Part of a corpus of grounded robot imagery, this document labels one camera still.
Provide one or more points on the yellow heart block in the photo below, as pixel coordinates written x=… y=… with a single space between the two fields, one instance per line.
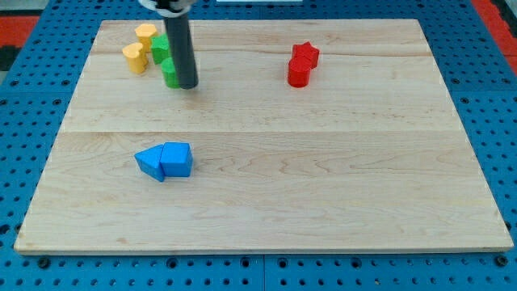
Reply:
x=135 y=57

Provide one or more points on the red cylinder block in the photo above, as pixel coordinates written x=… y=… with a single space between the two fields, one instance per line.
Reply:
x=299 y=69

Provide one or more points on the green star block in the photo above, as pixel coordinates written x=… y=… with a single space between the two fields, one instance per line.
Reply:
x=160 y=48

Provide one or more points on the red star block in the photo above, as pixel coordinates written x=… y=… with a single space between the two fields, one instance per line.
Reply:
x=307 y=51

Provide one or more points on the green cylinder block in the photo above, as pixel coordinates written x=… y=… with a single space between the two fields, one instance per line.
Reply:
x=169 y=73

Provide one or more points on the yellow hexagon block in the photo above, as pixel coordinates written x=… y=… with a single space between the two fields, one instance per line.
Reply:
x=145 y=32

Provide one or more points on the light wooden board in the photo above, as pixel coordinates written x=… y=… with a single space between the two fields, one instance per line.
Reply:
x=369 y=157

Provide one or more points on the blue triangle block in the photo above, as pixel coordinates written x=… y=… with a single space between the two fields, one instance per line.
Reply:
x=149 y=162

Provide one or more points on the blue cube block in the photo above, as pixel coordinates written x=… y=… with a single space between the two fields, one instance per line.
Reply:
x=176 y=159

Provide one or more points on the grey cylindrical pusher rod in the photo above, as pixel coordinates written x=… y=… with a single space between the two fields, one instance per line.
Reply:
x=181 y=50

